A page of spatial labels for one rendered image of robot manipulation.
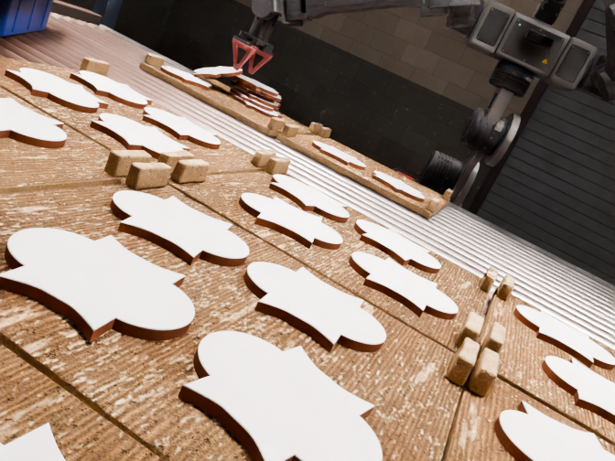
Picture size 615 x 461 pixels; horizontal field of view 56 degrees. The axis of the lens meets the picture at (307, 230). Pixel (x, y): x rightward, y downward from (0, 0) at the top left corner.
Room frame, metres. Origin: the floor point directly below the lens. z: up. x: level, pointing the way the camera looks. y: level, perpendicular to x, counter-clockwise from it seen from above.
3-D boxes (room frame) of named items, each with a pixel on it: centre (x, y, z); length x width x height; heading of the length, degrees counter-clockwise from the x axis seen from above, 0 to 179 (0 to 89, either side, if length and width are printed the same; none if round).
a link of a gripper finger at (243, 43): (1.62, 0.36, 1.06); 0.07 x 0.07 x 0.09; 76
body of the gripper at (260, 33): (1.65, 0.35, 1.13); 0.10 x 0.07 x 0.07; 166
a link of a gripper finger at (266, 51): (1.68, 0.35, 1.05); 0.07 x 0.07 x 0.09; 76
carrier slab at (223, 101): (1.59, 0.33, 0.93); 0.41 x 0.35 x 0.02; 74
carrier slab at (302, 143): (1.48, -0.08, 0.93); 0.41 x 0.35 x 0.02; 75
